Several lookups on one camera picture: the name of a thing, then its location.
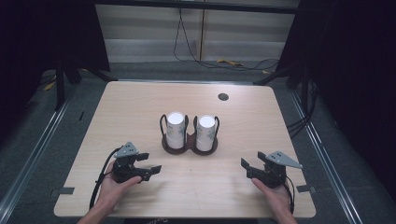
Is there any right hand-held gripper black cable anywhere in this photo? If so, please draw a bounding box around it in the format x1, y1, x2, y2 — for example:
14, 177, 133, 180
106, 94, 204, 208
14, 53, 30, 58
281, 175, 296, 215

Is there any bundle of black floor cables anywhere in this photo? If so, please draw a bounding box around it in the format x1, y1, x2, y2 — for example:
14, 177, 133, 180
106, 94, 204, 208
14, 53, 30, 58
286, 79, 319, 139

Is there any dark brown double cup holder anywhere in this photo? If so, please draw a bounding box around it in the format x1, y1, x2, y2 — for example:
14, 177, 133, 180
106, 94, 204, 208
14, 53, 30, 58
159, 114, 220, 156

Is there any person's left hand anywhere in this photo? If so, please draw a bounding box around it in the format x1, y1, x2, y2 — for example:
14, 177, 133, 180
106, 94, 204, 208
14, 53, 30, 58
97, 162, 143, 213

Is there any black horizontal bar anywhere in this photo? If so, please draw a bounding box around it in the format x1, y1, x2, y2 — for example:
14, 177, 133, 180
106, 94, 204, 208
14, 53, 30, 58
92, 0, 301, 15

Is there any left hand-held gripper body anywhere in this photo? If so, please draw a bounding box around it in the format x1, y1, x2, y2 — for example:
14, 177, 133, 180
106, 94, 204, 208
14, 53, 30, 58
111, 141, 143, 184

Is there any left hand-held gripper black cable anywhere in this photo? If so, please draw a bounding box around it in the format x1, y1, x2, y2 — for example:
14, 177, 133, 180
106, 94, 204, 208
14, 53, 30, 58
89, 147, 123, 210

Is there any metal floor rail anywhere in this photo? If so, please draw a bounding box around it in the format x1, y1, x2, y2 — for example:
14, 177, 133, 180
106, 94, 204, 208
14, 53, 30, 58
0, 83, 78, 217
289, 90, 364, 224

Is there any hand-held gripper black cable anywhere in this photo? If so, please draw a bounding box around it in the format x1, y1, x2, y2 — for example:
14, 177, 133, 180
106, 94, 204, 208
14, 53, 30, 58
281, 175, 296, 215
89, 147, 123, 210

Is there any person's right hand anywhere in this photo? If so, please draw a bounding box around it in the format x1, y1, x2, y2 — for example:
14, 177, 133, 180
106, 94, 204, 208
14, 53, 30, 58
251, 177, 293, 218

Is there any grey tape strip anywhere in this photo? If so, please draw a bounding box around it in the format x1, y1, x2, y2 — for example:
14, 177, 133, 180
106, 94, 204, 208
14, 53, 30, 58
295, 184, 318, 194
49, 186, 76, 197

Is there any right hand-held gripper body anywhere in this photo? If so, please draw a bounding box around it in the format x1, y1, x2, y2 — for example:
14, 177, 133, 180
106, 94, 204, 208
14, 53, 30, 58
253, 150, 303, 189

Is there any black hanging cable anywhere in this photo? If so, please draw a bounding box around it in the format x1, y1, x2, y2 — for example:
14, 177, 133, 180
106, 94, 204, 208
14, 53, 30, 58
173, 7, 280, 72

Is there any black curtain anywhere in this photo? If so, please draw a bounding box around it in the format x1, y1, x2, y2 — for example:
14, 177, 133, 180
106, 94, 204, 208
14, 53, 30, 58
276, 0, 396, 195
0, 0, 111, 143

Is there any black metal stand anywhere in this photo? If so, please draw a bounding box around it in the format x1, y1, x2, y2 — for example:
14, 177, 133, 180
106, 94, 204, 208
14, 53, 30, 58
53, 59, 118, 112
252, 62, 313, 110

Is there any printed white paper cup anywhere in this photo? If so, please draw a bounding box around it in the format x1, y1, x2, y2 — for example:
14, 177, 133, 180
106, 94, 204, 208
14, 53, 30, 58
166, 111, 186, 138

